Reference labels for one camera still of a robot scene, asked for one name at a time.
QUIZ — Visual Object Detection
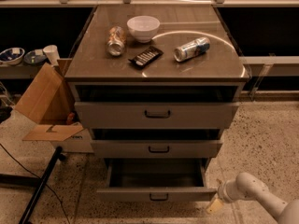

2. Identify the dark blue bowl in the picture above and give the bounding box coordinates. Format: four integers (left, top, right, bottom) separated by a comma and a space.
23, 49, 47, 66

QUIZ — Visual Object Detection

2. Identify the blue white soda can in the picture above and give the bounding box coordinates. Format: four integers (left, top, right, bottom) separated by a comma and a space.
174, 37, 210, 63

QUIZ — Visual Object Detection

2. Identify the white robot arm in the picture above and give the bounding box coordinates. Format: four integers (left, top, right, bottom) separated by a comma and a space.
206, 172, 299, 224

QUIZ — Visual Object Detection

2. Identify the black floor cable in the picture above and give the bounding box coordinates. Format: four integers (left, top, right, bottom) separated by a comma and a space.
0, 142, 72, 224

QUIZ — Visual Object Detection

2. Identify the orange soda can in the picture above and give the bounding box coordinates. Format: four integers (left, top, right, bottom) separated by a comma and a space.
107, 26, 126, 56

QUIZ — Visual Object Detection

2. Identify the grey drawer cabinet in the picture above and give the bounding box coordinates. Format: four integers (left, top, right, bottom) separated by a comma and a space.
64, 4, 251, 173

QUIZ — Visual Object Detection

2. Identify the open cardboard box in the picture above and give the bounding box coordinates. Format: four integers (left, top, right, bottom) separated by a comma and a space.
15, 63, 93, 153

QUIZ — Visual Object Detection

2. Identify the black metal stand leg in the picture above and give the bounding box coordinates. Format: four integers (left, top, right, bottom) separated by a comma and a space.
0, 147, 65, 224

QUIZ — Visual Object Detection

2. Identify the grey drawer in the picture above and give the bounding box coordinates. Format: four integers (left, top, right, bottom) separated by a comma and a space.
97, 159, 216, 203
91, 140, 222, 159
75, 102, 239, 129

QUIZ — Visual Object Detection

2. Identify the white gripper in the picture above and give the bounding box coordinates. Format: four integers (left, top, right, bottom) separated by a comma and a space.
206, 179, 242, 214

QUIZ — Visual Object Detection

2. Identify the white paper cup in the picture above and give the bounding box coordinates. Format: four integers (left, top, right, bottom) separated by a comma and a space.
43, 45, 60, 65

